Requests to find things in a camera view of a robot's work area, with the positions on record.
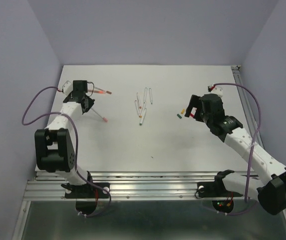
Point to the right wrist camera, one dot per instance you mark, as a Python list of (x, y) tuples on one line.
[(217, 90)]

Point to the blue marker pen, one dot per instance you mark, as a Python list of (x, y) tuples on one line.
[(145, 94)]

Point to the pink marker pen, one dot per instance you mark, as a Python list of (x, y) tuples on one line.
[(103, 118)]

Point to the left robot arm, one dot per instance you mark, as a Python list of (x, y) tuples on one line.
[(57, 144)]

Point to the yellow marker pen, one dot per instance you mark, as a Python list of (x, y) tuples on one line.
[(140, 112)]

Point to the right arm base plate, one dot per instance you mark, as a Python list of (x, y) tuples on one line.
[(211, 189)]

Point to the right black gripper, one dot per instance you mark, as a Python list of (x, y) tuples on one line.
[(195, 101)]

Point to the aluminium front rail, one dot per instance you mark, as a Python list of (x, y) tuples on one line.
[(125, 186)]

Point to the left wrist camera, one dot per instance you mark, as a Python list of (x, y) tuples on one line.
[(67, 88)]

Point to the long white green-tip pen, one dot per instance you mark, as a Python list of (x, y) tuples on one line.
[(143, 114)]

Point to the tan orange highlighter pen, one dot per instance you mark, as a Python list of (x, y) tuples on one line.
[(91, 91)]

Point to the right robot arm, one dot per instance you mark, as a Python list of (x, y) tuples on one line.
[(269, 189)]

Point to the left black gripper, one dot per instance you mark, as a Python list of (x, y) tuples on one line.
[(90, 102)]

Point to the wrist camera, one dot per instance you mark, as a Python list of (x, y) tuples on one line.
[(217, 90), (67, 88)]

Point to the red marker pen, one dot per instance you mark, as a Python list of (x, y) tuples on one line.
[(137, 107)]

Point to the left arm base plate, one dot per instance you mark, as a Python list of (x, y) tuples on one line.
[(85, 191)]

